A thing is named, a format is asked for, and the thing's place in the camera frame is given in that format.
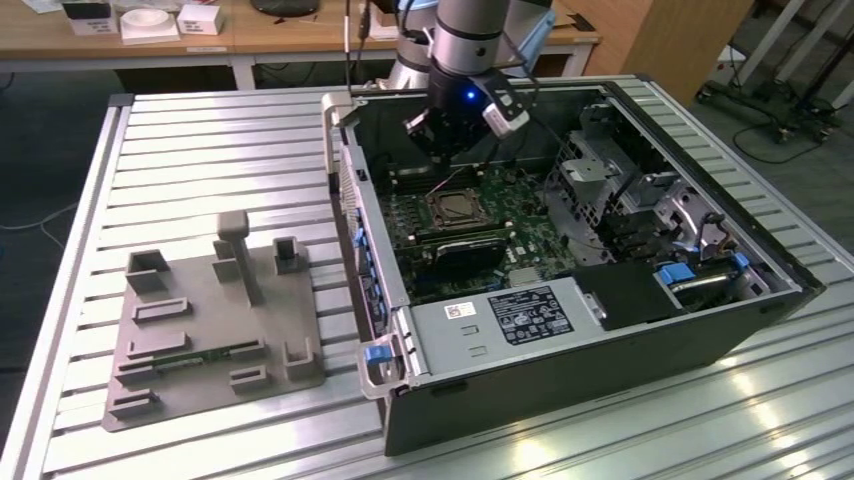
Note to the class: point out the white box with black top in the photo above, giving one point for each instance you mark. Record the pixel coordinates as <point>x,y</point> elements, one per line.
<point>89,25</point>

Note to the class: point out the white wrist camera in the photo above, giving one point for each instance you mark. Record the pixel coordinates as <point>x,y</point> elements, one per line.
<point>503,117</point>

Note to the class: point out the green motherboard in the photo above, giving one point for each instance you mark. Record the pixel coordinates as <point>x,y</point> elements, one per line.
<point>534,235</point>

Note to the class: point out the green RAM stick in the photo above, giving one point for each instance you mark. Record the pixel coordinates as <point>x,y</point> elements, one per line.
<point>194,361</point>

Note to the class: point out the black bracket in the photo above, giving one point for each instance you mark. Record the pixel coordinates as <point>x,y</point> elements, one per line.
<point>579,22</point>

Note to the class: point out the wooden cabinet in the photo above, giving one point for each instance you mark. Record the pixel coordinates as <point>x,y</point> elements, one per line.
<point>667,35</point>

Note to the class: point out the grey power supply unit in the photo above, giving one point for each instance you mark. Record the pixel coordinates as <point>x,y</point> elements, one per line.
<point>454,345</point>

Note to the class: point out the grey metal drive cage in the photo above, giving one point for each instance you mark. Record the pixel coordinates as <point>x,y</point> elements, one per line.
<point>581,172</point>

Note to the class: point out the white cardboard box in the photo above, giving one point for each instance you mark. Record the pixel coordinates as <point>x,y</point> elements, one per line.
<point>200,22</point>

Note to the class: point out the blue plastic clip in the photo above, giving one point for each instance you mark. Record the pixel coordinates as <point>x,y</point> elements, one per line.
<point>739,262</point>

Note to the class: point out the black graphics card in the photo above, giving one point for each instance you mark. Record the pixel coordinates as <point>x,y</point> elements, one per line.
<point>467,260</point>

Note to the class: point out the CPU socket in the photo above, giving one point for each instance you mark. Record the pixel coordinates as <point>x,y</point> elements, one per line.
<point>467,227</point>

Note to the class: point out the wooden desk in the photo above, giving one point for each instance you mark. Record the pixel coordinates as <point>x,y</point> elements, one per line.
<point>33,40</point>
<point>300,30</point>

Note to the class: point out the grey parts rack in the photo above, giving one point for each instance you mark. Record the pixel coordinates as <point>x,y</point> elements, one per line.
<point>220,310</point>

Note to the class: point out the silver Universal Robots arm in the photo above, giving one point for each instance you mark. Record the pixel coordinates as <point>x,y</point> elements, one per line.
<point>467,40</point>

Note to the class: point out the small white box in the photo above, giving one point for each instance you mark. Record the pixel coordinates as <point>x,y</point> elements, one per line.
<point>383,27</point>

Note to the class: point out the silver chipset heatsink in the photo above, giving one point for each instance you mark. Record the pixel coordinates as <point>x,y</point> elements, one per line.
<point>527,276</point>

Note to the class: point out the black round object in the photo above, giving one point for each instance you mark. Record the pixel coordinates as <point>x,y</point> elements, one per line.
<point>287,6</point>

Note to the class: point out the silver CPU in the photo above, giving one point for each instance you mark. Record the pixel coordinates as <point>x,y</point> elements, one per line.
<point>460,210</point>

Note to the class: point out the wheeled equipment cart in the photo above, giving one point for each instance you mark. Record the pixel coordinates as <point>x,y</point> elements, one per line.
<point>755,55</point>

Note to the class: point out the black open PC case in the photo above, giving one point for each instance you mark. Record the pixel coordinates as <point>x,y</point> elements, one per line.
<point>567,400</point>

